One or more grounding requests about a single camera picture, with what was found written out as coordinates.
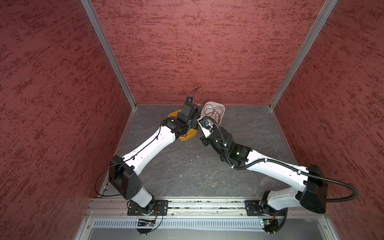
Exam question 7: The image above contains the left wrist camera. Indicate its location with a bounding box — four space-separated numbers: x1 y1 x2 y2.
178 97 201 119

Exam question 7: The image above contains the aluminium corner post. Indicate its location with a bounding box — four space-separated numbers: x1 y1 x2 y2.
81 0 137 111
269 0 340 110

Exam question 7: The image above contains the red thin cable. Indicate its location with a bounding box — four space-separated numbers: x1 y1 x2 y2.
203 104 225 125

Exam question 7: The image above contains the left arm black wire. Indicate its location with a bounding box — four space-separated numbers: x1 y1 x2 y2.
94 87 200 198

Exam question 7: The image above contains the white plastic tray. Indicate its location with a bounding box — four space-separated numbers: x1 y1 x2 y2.
201 101 226 125

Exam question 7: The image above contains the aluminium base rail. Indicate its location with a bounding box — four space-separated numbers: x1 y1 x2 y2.
85 197 326 218

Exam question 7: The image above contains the small circuit board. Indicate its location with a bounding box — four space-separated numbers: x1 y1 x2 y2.
136 219 157 234
263 219 279 234

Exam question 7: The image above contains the black corrugated cable conduit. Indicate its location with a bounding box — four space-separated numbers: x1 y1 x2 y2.
201 116 360 203

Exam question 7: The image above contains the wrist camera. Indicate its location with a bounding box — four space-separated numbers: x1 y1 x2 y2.
198 116 215 138
178 97 201 119

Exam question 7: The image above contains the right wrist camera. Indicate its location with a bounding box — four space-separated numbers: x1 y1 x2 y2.
198 116 215 138

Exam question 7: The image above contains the yellow plastic tray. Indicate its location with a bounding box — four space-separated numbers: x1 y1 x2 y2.
168 110 198 142

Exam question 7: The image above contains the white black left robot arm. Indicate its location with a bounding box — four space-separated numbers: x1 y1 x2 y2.
109 114 200 212

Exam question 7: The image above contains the right small circuit board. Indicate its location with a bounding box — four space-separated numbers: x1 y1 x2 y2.
263 219 279 234

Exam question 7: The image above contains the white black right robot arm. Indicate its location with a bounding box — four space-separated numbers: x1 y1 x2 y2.
201 127 328 216

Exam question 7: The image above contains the aluminium corner post right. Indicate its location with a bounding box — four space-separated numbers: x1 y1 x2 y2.
269 0 340 110

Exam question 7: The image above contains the left small circuit board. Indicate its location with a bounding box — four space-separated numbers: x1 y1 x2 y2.
136 219 157 234

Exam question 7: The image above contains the aluminium corner post left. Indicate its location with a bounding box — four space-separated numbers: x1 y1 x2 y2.
81 0 137 111

